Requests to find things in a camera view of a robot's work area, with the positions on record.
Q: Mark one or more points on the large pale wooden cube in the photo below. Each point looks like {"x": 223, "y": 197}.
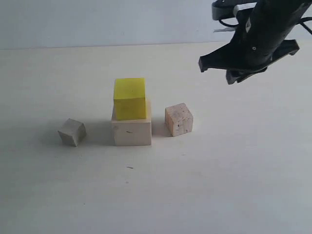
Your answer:
{"x": 136, "y": 132}

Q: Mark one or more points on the yellow cube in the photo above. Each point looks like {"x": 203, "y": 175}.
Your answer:
{"x": 130, "y": 98}

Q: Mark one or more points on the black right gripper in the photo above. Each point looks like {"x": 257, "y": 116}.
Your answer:
{"x": 259, "y": 40}

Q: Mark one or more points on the small pale wooden cube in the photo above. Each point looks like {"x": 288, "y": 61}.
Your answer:
{"x": 72, "y": 132}

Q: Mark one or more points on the medium knotty wooden cube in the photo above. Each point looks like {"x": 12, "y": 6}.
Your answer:
{"x": 178, "y": 119}

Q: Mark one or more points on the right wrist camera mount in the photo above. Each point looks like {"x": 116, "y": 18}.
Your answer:
{"x": 223, "y": 9}

